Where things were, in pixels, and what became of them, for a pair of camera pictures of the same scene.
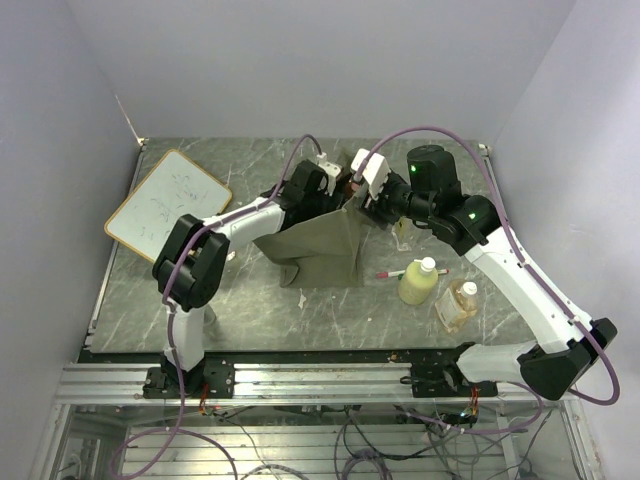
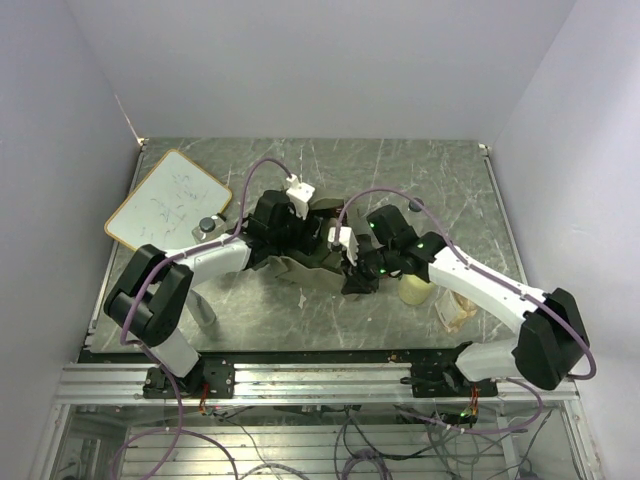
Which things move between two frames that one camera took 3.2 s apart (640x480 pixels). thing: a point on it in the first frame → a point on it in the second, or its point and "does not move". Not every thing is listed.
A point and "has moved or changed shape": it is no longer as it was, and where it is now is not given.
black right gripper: x=376 y=208 → x=357 y=281
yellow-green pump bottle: x=418 y=281 does not move
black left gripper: x=328 y=200 → x=302 y=241
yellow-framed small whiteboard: x=148 y=213 does not move
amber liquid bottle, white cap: x=457 y=303 does not move
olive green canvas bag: x=328 y=250 has moved or changed shape
